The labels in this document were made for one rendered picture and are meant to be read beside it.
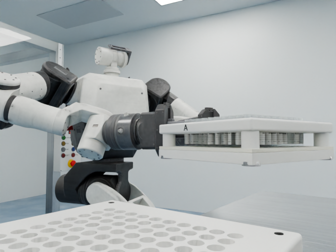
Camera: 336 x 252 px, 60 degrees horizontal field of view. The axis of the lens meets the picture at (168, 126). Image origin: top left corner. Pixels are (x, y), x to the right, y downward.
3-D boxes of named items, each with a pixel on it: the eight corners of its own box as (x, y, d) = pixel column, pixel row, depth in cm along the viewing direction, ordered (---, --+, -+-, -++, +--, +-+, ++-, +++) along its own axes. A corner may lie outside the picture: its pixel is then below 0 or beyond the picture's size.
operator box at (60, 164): (80, 169, 189) (81, 129, 190) (60, 171, 174) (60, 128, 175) (74, 169, 192) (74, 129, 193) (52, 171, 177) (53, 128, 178)
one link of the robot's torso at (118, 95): (49, 158, 117) (51, 71, 119) (125, 156, 137) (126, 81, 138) (73, 164, 93) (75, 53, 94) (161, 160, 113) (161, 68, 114)
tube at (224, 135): (229, 157, 52) (229, 116, 53) (224, 158, 52) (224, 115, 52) (224, 157, 53) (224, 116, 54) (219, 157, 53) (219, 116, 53)
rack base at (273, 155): (334, 158, 56) (333, 146, 56) (252, 165, 42) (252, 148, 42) (236, 154, 76) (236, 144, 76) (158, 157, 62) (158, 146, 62)
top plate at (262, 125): (333, 132, 57) (333, 122, 57) (251, 131, 42) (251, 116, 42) (236, 134, 76) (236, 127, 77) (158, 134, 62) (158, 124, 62)
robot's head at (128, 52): (102, 61, 114) (106, 42, 111) (121, 65, 119) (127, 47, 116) (107, 67, 110) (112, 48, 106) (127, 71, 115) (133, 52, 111)
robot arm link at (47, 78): (12, 95, 93) (37, 89, 106) (35, 112, 94) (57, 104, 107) (28, 66, 90) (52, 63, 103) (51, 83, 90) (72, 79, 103)
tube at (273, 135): (278, 157, 52) (278, 115, 52) (274, 158, 51) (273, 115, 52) (272, 157, 53) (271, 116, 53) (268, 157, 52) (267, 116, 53)
